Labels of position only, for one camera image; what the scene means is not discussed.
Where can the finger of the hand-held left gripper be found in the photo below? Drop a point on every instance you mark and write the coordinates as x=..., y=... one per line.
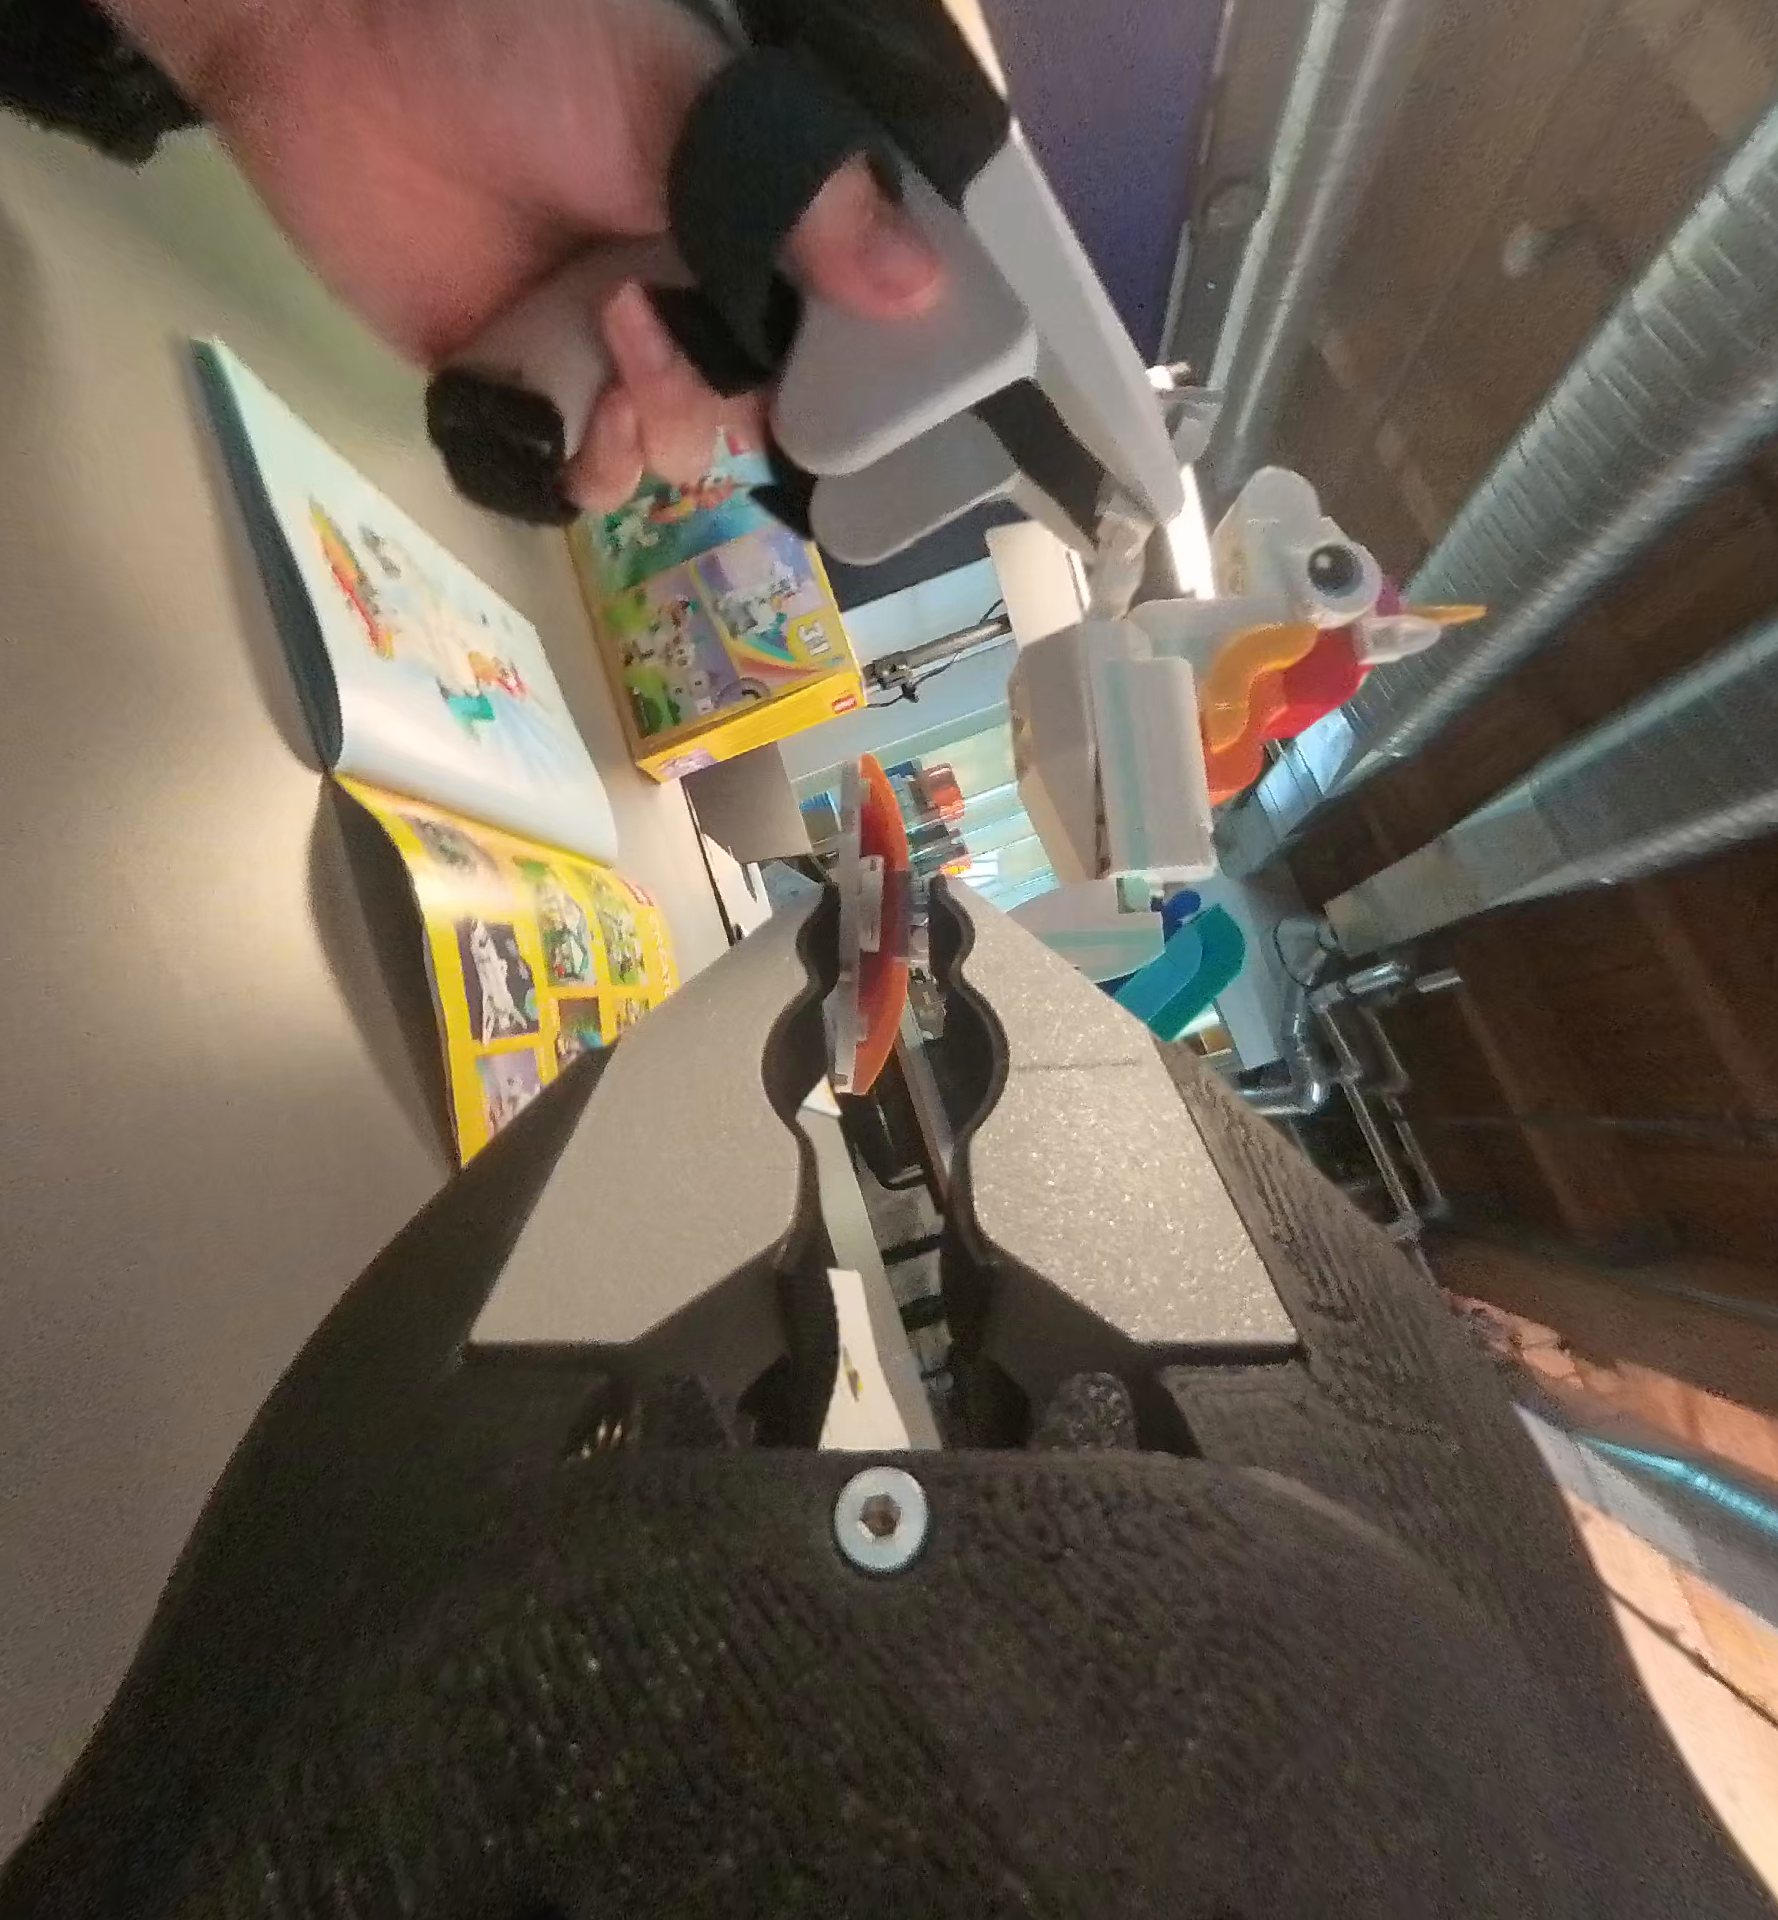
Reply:
x=1072, y=330

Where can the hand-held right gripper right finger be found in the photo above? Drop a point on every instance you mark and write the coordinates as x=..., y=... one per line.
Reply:
x=1129, y=1198

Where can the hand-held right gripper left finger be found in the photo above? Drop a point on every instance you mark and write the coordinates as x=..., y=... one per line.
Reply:
x=634, y=1198

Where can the round rainbow brick plate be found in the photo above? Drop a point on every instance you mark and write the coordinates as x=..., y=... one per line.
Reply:
x=881, y=931

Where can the white toy brick unicorn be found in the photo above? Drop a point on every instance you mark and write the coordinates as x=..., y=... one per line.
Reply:
x=1116, y=749

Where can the yellow toy set box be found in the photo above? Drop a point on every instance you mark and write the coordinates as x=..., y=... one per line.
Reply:
x=709, y=646

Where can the person's left hand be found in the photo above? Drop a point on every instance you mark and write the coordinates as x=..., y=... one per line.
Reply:
x=454, y=180

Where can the yellow instruction booklet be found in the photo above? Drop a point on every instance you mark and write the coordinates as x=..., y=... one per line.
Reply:
x=424, y=646

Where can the silver ventilation duct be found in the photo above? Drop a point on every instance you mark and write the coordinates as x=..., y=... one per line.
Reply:
x=1581, y=403
x=1608, y=765

